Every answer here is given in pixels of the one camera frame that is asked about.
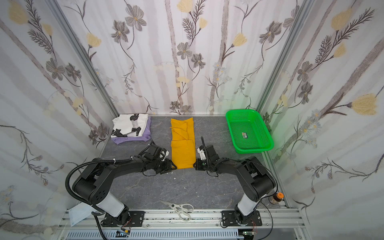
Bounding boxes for white printed folded t-shirt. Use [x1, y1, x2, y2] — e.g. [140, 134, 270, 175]
[111, 114, 149, 138]

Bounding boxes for green plastic basket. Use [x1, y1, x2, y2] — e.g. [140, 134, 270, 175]
[226, 109, 275, 154]

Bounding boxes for white handled scissors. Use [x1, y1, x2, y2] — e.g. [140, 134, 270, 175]
[161, 200, 195, 222]

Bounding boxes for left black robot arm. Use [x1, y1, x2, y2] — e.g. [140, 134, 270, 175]
[65, 142, 177, 228]

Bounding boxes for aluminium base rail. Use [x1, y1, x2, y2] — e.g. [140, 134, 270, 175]
[56, 206, 307, 240]

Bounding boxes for purple folded t-shirt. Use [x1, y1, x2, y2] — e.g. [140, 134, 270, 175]
[111, 116, 151, 145]

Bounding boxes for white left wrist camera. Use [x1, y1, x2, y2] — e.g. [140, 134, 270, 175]
[160, 150, 169, 161]

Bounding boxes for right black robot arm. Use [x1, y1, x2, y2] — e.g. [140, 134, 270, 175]
[194, 145, 278, 227]

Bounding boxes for orange capped small bottle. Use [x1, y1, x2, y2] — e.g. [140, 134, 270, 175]
[269, 192, 284, 205]

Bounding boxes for yellow t-shirt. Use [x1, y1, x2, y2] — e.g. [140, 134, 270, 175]
[171, 118, 196, 169]

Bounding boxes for white paper sheet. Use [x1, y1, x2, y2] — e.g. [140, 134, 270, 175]
[69, 203, 94, 227]

